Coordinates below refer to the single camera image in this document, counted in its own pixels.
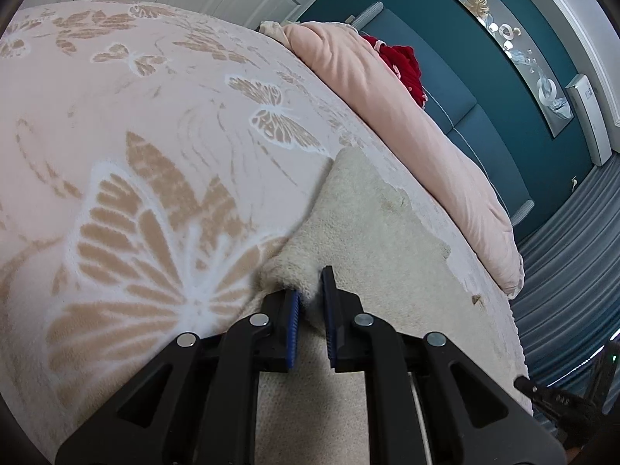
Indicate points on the silver wall art panel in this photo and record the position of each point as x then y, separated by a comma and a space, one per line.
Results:
522, 51

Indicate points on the teal upholstered headboard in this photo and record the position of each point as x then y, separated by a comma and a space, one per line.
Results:
455, 110

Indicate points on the white air conditioner unit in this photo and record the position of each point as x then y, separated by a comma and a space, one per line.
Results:
590, 117

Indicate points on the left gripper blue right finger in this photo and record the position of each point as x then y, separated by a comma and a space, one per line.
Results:
340, 307

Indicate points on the red garment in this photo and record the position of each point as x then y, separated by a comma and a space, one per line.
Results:
403, 63

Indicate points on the grey pleated curtain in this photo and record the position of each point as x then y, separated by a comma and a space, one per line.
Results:
569, 307

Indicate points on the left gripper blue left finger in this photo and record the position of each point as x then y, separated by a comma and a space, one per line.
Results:
279, 347

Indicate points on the cream sweater with black hearts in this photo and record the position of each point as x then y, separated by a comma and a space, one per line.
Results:
366, 230

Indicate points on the pink folded duvet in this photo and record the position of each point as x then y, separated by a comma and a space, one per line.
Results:
353, 69

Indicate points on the pink butterfly pattern bedspread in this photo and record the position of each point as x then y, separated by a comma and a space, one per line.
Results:
152, 161

